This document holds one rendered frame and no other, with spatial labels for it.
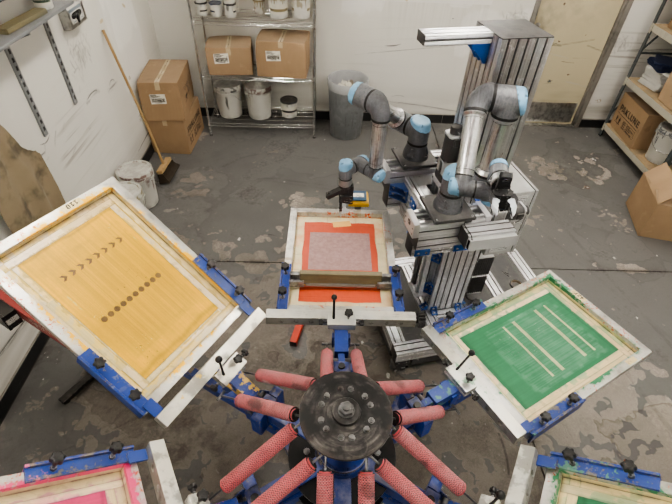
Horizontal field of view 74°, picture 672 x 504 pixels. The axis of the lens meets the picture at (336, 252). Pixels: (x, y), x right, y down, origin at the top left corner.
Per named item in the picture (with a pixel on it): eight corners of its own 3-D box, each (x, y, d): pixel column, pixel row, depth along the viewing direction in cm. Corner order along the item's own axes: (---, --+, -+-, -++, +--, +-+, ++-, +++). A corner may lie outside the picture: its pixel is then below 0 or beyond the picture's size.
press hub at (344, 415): (298, 492, 245) (288, 351, 152) (369, 493, 246) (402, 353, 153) (293, 579, 217) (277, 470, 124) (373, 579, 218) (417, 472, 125)
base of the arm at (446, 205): (455, 195, 236) (459, 180, 230) (467, 213, 226) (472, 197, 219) (428, 198, 234) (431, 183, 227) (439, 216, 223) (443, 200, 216)
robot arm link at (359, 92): (410, 138, 263) (361, 109, 218) (391, 129, 271) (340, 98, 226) (421, 119, 260) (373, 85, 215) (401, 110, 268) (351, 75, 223)
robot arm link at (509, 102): (464, 184, 226) (493, 77, 189) (494, 189, 224) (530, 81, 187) (464, 198, 218) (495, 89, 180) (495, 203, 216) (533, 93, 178)
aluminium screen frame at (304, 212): (291, 212, 271) (291, 207, 268) (387, 215, 272) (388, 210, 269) (279, 315, 213) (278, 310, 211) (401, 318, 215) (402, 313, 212)
